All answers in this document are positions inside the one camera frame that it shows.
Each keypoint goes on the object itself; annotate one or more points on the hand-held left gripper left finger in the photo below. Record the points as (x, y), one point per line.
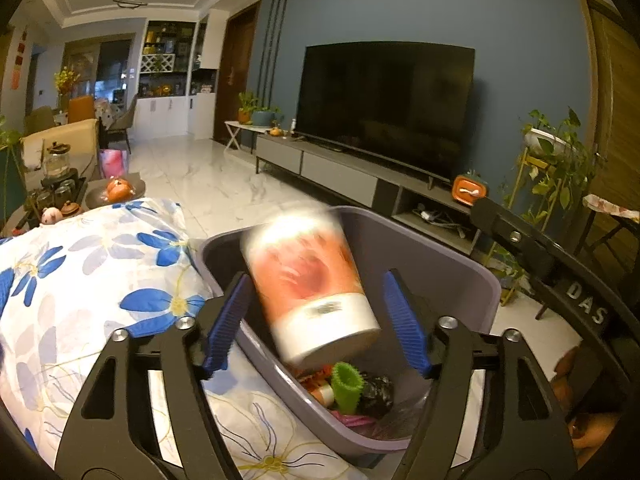
(230, 320)

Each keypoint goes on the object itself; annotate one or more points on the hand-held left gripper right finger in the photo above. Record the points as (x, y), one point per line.
(405, 320)

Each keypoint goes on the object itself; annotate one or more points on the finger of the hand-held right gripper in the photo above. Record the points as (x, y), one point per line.
(510, 235)

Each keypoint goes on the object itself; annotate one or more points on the purple plastic bin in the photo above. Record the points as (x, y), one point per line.
(440, 270)

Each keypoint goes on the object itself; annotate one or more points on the black plastic bag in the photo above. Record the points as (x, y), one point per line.
(377, 395)

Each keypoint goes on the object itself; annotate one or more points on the green foam net sleeve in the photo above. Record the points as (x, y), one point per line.
(347, 382)

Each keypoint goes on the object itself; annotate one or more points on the red print paper cup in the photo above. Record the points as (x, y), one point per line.
(310, 280)

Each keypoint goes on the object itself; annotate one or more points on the red snack wrapper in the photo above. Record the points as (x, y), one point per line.
(312, 377)

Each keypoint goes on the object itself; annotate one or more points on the pink plastic bag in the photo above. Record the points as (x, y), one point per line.
(350, 419)

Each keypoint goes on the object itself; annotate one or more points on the person's right hand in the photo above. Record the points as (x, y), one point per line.
(595, 427)

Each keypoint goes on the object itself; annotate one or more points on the small orange speaker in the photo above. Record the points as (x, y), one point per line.
(469, 189)

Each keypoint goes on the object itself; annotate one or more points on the gold plant stand with vines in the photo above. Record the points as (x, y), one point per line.
(545, 160)

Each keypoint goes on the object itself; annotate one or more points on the blue floral blanket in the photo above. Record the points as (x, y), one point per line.
(75, 285)

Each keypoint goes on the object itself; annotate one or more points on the grey television cabinet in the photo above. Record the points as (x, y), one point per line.
(340, 170)

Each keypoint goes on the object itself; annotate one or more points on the brown wooden door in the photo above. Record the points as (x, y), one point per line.
(617, 110)

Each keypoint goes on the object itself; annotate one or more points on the fruit plate with oranges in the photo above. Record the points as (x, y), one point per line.
(117, 191)

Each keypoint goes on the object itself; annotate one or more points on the flat screen television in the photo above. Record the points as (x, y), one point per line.
(385, 105)

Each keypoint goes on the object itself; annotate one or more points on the white folding side table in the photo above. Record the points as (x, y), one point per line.
(240, 127)

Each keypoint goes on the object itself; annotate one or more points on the pink gift bag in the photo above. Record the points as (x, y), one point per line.
(114, 164)

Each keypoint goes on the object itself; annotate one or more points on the dark coffee table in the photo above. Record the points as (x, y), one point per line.
(90, 185)

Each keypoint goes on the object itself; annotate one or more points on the small brown teapot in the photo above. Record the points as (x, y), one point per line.
(70, 208)

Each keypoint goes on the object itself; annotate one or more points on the pink pig figurine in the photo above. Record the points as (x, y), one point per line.
(51, 216)

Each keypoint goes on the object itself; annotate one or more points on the small potted plants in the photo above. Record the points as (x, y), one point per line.
(257, 112)

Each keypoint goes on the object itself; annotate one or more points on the white display cabinet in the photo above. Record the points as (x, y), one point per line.
(165, 115)

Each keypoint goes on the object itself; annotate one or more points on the grey dining chair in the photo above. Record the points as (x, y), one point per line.
(122, 122)

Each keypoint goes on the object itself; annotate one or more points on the glass kettle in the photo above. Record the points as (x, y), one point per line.
(57, 160)

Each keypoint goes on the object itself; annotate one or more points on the dark wooden door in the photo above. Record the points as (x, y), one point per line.
(235, 75)

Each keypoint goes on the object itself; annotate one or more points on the orange dining chair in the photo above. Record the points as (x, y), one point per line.
(81, 109)

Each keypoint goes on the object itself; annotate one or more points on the teal potted plant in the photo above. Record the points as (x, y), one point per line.
(7, 160)

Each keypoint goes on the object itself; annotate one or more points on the yellow flower bouquet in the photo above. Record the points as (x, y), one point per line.
(66, 79)

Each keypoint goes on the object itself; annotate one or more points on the red wall hanging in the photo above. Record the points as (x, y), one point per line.
(20, 60)

